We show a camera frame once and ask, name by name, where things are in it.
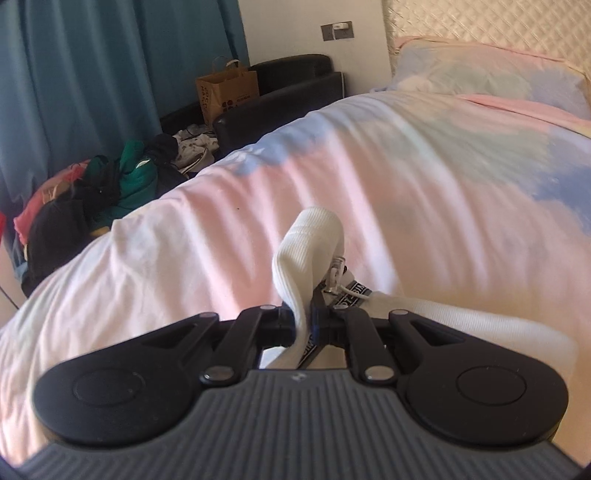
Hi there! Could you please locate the pile of clothes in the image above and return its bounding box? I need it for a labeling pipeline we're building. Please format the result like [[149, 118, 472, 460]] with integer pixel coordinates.
[[14, 125, 219, 296]]

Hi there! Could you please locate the pastel bed sheet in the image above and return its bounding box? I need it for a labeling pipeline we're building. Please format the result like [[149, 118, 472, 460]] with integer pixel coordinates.
[[1, 91, 590, 464]]

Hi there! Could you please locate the brown paper bag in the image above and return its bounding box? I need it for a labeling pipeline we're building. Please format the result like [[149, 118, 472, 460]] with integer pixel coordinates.
[[195, 56, 259, 127]]

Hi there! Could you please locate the black armchair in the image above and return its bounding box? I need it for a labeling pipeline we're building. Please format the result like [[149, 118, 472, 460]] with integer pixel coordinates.
[[148, 54, 346, 162]]

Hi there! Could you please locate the pastel pillow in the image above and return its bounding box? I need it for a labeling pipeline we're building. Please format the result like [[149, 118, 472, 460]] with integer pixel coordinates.
[[386, 37, 590, 120]]

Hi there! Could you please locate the teal right curtain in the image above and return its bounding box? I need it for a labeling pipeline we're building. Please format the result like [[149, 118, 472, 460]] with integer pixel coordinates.
[[1, 1, 249, 217]]

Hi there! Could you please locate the quilted cream headboard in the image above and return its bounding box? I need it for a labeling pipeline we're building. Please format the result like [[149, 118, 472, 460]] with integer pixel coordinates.
[[382, 0, 590, 73]]

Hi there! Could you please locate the wall socket plate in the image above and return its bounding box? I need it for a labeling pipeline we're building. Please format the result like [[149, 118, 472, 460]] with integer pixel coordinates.
[[321, 21, 355, 41]]

